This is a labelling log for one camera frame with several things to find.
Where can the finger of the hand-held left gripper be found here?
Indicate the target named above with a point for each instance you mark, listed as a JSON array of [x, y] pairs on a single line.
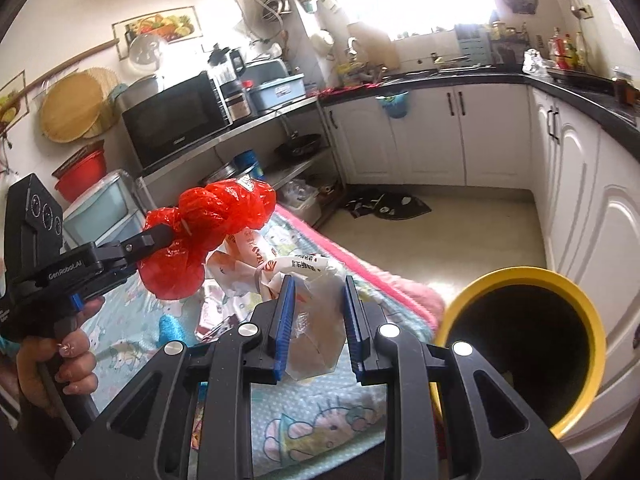
[[150, 241]]

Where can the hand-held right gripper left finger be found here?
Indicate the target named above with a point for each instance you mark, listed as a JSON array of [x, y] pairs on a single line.
[[281, 332]]

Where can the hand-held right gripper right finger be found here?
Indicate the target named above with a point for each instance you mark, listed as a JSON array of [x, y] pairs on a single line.
[[353, 332]]

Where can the translucent plastic bag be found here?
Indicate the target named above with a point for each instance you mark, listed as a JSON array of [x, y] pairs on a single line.
[[315, 320]]

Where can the red plastic bag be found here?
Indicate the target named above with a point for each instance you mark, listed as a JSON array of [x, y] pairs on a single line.
[[215, 215]]

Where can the yellow trash bin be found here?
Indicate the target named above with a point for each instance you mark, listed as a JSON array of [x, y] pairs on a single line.
[[525, 350]]

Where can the person's left hand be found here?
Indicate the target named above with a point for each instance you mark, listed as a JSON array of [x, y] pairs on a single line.
[[70, 370]]

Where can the plastic drawer cabinet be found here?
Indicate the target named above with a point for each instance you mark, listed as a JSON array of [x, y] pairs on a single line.
[[100, 210]]

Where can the small dark red wrapper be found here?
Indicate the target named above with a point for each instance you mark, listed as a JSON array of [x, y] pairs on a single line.
[[215, 327]]

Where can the cartoon cat printed blanket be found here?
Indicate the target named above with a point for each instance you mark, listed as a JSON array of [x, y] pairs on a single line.
[[310, 410]]

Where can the white printed plastic bags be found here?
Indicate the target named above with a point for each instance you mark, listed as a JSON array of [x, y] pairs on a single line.
[[242, 255]]

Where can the red plastic basin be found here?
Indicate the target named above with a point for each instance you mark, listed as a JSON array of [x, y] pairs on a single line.
[[80, 180]]

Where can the steel pot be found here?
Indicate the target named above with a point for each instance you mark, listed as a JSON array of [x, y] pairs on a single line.
[[225, 172]]

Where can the black microwave oven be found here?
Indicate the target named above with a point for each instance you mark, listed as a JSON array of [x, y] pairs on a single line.
[[170, 120]]

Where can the blue round container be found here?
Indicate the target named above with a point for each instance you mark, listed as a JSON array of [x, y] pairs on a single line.
[[248, 162]]

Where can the black floor mat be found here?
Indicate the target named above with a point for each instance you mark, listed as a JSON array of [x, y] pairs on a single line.
[[395, 207]]

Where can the round wooden board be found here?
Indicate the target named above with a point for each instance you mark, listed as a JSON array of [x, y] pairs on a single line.
[[70, 110]]

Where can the woven bamboo tray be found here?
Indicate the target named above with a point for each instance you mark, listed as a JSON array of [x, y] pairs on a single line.
[[109, 80]]

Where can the steel shelf rack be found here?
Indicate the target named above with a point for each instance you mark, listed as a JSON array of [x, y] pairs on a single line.
[[270, 120]]

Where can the black wok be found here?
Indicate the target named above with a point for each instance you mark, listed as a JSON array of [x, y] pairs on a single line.
[[300, 145]]

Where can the clear dome lid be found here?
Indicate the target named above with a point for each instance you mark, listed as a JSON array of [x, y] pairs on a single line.
[[147, 52]]

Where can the wooden rolling pin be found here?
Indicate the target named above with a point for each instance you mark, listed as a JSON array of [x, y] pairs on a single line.
[[75, 62]]

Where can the black blender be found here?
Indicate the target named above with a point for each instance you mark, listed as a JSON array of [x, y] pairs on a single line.
[[227, 62]]

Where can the clear plastic storage box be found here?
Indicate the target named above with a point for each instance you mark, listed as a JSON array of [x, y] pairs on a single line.
[[277, 92]]

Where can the white kitchen cabinets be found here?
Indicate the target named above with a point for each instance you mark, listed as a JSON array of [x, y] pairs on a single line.
[[430, 135]]

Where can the teal hanging bin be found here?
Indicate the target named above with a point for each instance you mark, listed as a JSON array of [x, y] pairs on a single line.
[[395, 105]]

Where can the white kettle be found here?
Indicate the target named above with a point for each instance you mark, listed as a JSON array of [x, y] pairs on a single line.
[[322, 42]]

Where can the hanging steel bowl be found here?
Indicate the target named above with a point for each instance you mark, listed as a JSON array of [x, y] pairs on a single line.
[[276, 7]]

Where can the small teal drawer organizer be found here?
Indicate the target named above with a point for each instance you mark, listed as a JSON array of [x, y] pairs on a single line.
[[472, 42]]

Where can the black kitchen countertop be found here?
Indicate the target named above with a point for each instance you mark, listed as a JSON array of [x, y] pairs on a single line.
[[565, 92]]

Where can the black gas stove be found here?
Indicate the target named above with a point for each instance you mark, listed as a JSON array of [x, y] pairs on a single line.
[[580, 79]]

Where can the row of condiment bottles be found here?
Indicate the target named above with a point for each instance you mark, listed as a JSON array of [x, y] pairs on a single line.
[[567, 52]]

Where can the fruit wall poster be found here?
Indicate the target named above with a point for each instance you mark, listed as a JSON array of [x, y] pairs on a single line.
[[160, 25], [10, 105]]

